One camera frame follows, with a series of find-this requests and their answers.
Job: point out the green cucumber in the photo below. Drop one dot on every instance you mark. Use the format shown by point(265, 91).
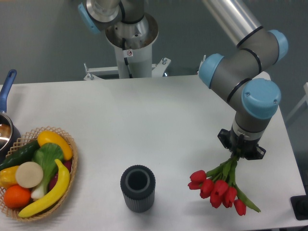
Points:
point(22, 155)

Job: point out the white frame at right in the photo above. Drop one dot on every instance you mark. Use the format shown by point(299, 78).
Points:
point(299, 108)

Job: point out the dark grey ribbed vase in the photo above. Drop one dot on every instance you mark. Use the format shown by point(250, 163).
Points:
point(138, 188)

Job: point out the blue handled saucepan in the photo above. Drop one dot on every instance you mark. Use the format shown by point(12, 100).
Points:
point(8, 131)

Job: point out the orange fruit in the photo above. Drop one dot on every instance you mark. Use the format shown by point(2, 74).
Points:
point(17, 197)

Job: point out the woven wicker basket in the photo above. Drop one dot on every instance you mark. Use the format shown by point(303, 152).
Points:
point(25, 139)

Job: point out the green bok choy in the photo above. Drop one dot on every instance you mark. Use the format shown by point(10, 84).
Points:
point(45, 156)

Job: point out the dark red vegetable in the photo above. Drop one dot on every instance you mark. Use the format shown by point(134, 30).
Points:
point(68, 165)

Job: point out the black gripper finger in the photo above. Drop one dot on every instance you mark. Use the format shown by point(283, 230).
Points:
point(224, 138)
point(256, 153)

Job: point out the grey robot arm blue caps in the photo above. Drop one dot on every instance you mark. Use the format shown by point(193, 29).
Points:
point(236, 79)

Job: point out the black device at edge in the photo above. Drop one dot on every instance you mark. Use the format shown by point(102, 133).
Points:
point(300, 206)

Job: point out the red tulip bouquet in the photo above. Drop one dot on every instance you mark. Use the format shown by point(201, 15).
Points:
point(220, 187)

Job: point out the beige round disc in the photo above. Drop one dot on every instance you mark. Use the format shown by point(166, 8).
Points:
point(29, 174)

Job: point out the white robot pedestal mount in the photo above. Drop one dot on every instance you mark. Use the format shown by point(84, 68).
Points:
point(132, 44)

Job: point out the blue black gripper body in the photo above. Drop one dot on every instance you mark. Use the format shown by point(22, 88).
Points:
point(243, 148)

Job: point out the yellow bell pepper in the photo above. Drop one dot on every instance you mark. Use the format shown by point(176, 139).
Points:
point(7, 177)

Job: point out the yellow banana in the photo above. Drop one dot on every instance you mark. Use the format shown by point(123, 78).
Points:
point(52, 196)

